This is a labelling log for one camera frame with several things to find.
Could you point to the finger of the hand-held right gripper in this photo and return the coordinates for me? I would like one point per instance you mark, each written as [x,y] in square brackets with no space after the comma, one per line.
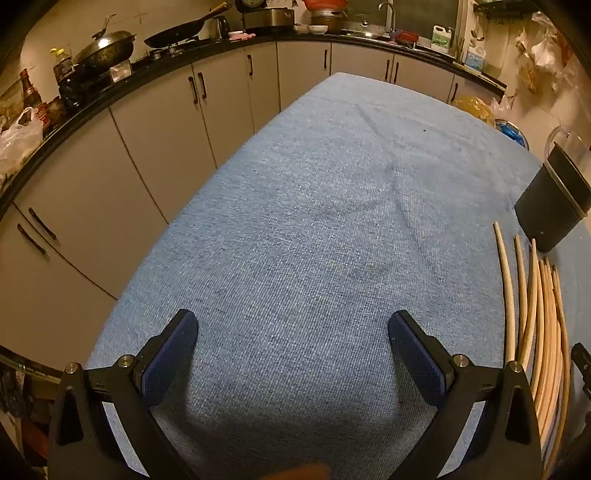
[582,369]

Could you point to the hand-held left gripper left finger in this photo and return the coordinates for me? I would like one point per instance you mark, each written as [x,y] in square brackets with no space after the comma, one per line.
[171,355]

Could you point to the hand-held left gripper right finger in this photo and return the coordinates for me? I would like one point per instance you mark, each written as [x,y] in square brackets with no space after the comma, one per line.
[415,360]

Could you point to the bunch of wooden chopsticks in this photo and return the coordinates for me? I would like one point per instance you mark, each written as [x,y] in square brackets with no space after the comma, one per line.
[545,346]

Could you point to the black utensil holder cup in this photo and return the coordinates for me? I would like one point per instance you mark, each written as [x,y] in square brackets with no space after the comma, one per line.
[549,203]

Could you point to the blue table cloth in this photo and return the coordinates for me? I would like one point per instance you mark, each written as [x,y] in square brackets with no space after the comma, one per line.
[300,207]

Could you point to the grey kitchen base cabinets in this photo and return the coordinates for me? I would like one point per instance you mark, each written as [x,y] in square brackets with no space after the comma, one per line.
[161,129]

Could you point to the clear glass mug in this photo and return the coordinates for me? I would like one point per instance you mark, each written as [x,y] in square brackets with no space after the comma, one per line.
[577,142]

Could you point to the black kitchen countertop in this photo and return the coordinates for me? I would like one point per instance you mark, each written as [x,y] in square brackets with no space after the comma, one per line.
[18,181]

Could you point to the blue plastic bag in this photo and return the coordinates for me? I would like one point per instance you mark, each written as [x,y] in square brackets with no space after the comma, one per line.
[510,131]

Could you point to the yellow plastic bag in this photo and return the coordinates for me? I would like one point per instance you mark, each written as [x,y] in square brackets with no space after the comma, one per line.
[473,108]

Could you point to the white plastic shopping bag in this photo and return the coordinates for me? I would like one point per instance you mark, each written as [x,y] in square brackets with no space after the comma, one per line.
[18,138]

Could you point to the crumpled clear plastic bag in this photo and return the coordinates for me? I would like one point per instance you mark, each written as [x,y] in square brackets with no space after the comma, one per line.
[501,108]

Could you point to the dark glass jar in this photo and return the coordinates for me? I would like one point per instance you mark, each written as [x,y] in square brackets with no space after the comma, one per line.
[74,94]

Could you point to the small clear container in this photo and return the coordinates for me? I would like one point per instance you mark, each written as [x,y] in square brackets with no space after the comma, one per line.
[121,73]

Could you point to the brown sauce bottle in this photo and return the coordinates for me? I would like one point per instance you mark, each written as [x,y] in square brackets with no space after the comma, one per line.
[34,99]

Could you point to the wooden cutting board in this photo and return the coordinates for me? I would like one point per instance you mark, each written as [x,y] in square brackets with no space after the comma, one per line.
[466,68]

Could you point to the small bag of brown goods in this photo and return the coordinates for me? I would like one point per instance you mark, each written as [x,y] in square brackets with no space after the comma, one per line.
[528,76]

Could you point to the black gas stove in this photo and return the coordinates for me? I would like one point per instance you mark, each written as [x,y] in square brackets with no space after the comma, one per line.
[168,50]

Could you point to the yellow-capped oil bottle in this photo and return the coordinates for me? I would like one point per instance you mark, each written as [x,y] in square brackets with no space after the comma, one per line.
[63,67]

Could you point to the white jug blue label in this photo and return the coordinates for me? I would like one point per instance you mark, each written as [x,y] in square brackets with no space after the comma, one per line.
[475,55]

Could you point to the wok with steel lid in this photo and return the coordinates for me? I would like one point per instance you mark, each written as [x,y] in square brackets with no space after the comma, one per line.
[104,48]

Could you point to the black frying pan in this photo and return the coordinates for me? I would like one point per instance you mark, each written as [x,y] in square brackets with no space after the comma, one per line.
[173,34]

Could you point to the white jug green label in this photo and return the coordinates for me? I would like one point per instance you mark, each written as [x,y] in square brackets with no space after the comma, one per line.
[443,39]

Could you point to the red plastic basket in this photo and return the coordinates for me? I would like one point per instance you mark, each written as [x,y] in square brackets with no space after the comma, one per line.
[407,37]

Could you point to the clear bag of dried goods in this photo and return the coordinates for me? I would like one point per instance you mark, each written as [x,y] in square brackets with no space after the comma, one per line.
[554,46]

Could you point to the pink cloth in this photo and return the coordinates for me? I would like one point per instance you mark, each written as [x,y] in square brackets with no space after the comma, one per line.
[241,36]

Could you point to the black electric kettle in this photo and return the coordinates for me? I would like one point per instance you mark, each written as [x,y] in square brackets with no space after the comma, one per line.
[221,28]

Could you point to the large translucent plastic bag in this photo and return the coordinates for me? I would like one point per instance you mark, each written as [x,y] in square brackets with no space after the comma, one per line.
[524,41]

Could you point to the glass pot lid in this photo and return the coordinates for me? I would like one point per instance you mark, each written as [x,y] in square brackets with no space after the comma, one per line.
[367,28]

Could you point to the steel faucet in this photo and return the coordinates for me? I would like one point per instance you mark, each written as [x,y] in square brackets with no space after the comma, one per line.
[394,18]

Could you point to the dark sliding window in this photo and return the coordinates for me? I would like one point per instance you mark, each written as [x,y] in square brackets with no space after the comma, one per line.
[429,11]

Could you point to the silver rice cooker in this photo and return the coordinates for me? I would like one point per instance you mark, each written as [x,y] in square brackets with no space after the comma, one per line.
[270,18]

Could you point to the red plastic basin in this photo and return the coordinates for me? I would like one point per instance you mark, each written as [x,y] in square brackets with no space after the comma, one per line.
[325,5]

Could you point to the black wall hook rack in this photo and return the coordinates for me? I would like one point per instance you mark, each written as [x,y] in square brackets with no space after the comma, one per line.
[503,11]

